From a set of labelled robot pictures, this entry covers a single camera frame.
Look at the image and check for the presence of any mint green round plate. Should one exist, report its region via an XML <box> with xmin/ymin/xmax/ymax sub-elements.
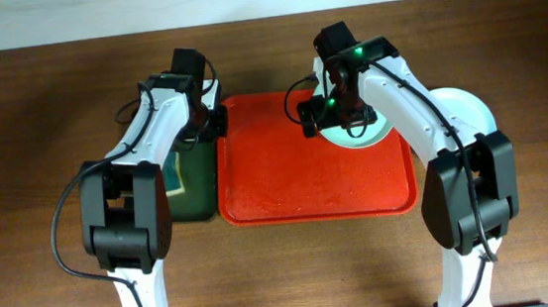
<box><xmin>313</xmin><ymin>84</ymin><xmax>393</xmax><ymax>150</ymax></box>

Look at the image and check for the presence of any green yellow sponge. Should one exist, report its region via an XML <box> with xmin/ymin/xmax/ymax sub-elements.
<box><xmin>162</xmin><ymin>152</ymin><xmax>185</xmax><ymax>197</ymax></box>

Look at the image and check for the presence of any light blue round plate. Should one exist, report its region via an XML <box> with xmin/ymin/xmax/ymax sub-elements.
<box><xmin>430</xmin><ymin>87</ymin><xmax>488</xmax><ymax>135</ymax></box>

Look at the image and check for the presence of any white round plate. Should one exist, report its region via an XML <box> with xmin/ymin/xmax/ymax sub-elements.
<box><xmin>482</xmin><ymin>106</ymin><xmax>497</xmax><ymax>134</ymax></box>

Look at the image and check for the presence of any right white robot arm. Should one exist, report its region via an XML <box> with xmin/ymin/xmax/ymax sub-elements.
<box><xmin>300</xmin><ymin>37</ymin><xmax>519</xmax><ymax>307</ymax></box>

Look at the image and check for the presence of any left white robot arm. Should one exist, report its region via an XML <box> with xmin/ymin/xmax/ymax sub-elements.
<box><xmin>78</xmin><ymin>71</ymin><xmax>225</xmax><ymax>307</ymax></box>

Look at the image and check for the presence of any black plastic tray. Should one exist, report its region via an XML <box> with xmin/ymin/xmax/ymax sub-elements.
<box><xmin>167</xmin><ymin>141</ymin><xmax>218</xmax><ymax>224</ymax></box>

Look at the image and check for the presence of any red plastic tray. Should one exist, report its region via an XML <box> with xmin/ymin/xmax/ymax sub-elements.
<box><xmin>217</xmin><ymin>90</ymin><xmax>418</xmax><ymax>226</ymax></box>

